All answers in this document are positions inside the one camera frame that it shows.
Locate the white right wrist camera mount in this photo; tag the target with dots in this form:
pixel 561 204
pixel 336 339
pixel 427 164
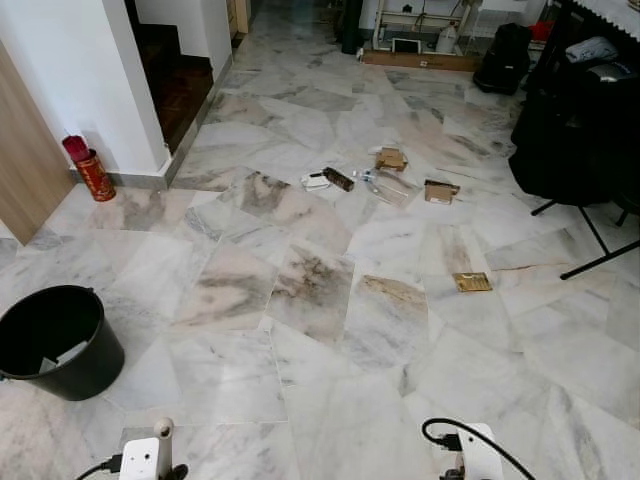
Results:
pixel 482 450

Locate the black plastic bucket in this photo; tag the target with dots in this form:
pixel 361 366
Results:
pixel 95 365

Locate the black backpack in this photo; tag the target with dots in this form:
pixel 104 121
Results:
pixel 503 60

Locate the grey folded cloth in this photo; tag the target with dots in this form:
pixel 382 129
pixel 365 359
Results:
pixel 592 50

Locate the black metal stand legs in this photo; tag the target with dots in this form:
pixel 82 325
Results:
pixel 595 240

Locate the dark wooden staircase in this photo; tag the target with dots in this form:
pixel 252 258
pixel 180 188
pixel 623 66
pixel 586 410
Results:
pixel 175 85

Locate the brown cardboard piece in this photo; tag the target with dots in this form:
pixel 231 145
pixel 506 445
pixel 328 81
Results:
pixel 440 192
pixel 391 158

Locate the clear plastic bottle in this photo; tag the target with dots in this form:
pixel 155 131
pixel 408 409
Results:
pixel 390 186

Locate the light wooden door panel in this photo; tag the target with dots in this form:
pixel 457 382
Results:
pixel 25 160

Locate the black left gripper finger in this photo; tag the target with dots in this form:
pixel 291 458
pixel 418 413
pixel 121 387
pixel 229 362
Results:
pixel 177 472

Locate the wooden base white rack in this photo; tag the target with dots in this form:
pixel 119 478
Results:
pixel 420 58

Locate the dark brown wrapper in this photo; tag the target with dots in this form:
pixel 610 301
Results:
pixel 339 179

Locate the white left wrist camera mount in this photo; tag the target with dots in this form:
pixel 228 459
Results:
pixel 140 460

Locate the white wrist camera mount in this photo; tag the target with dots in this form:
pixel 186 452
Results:
pixel 140 460
pixel 482 450

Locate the flat golden brown card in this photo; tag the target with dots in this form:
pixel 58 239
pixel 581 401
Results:
pixel 472 282

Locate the white paper packet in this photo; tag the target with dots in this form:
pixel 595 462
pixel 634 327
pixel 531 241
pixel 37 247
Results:
pixel 315 182

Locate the red cylindrical can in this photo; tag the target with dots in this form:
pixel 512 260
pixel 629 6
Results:
pixel 95 178

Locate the white paper scrap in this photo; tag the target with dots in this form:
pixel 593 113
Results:
pixel 66 356

